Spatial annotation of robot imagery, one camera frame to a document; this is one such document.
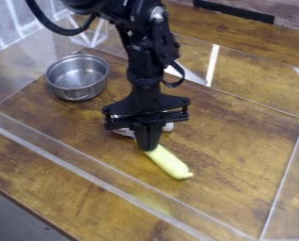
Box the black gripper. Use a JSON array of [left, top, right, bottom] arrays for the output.
[[102, 73, 191, 151]]

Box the green handled metal spoon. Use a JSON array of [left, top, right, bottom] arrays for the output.
[[114, 128, 194, 180]]

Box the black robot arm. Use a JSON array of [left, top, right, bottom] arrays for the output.
[[62, 0, 190, 152]]

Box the white red toy mushroom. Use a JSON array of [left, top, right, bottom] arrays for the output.
[[162, 122, 175, 132]]

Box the small steel pot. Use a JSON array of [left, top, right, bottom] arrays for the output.
[[46, 53, 110, 102]]

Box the black bar on table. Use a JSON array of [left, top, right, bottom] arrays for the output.
[[193, 0, 275, 24]]

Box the clear acrylic enclosure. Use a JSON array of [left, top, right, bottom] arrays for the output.
[[0, 0, 299, 241]]

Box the black cable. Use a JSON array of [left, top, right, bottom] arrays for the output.
[[25, 0, 187, 88]]

